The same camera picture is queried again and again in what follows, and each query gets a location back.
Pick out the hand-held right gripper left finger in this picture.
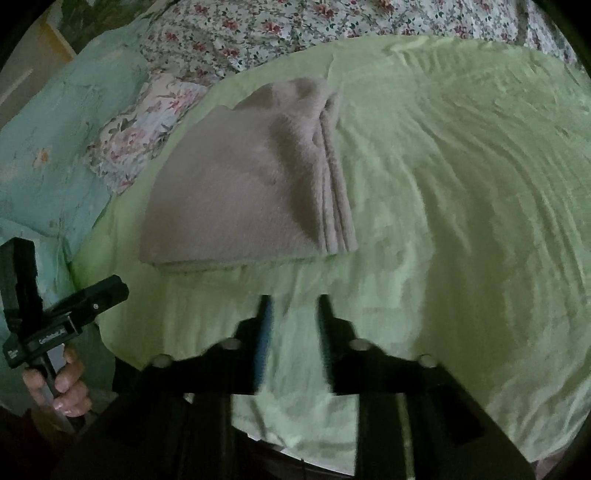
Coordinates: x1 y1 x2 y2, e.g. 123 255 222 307
60 295 278 480

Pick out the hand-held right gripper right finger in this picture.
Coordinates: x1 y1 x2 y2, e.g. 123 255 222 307
318 295 536 480

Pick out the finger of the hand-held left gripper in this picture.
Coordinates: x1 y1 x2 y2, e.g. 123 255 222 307
0 237 44 340
46 275 130 324

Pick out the beige knit sweater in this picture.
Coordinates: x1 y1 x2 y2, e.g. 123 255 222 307
139 78 360 274

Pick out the person's left hand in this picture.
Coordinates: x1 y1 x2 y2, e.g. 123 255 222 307
22 348 93 418

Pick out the teal floral bedding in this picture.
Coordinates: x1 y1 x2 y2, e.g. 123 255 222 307
0 18 153 407

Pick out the white floral pillow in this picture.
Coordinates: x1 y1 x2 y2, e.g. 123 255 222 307
88 71 208 195

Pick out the beige wooden headboard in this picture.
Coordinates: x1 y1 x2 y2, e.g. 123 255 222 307
0 23 77 127

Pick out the light green bed sheet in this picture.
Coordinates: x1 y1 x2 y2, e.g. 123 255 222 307
69 34 591 464

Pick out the floral quilt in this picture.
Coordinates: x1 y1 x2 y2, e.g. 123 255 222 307
141 0 578 86

